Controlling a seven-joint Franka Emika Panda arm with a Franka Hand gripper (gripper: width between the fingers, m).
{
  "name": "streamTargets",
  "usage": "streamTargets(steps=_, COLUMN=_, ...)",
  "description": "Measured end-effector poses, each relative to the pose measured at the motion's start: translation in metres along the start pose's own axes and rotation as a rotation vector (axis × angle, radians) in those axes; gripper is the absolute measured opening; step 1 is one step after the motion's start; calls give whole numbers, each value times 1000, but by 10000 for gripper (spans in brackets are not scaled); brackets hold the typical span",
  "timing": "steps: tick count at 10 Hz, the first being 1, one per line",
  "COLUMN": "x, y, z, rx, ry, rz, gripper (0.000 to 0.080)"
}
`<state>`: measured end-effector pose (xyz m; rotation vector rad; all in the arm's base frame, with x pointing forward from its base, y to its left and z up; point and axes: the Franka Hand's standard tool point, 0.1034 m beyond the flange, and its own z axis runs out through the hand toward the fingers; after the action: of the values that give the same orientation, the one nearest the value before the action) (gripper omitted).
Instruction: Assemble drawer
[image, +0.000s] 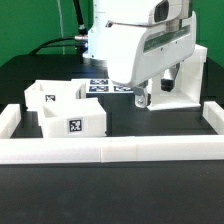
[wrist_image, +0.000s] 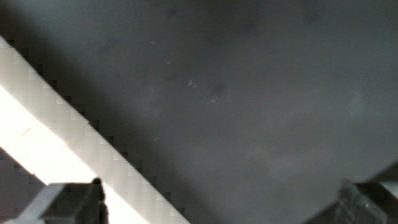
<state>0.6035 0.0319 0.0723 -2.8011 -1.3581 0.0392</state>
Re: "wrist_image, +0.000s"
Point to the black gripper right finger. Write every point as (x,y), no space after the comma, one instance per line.
(366,204)

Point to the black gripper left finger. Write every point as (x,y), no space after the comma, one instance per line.
(68,204)

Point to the white drawer cabinet box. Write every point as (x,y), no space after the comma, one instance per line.
(59,148)

